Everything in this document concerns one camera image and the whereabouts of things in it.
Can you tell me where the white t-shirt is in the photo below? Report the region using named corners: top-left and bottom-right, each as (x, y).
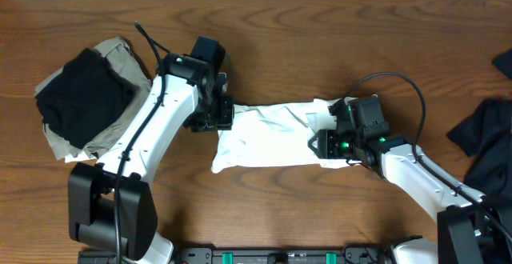
top-left (211, 98), bottom-right (349, 174)

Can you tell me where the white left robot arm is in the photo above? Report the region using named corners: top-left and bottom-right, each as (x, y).
top-left (68, 52), bottom-right (234, 263)

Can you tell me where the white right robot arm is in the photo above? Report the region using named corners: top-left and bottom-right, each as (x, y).
top-left (307, 126), bottom-right (511, 263)

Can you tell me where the grey-green folded garment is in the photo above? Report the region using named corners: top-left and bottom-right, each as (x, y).
top-left (34, 37), bottom-right (150, 160)

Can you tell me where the black folded garment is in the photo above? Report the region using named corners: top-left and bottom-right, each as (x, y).
top-left (35, 48), bottom-right (136, 148)

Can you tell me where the black cloth pile at right edge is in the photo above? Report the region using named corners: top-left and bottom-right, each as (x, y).
top-left (447, 98), bottom-right (511, 198)

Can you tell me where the white folded garment under pile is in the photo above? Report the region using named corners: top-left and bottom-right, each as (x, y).
top-left (64, 151), bottom-right (97, 163)

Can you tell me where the dark object at right edge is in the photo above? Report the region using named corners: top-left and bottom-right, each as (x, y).
top-left (491, 50), bottom-right (512, 79)

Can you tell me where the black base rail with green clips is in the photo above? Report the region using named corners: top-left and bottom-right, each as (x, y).
top-left (169, 246), bottom-right (393, 264)

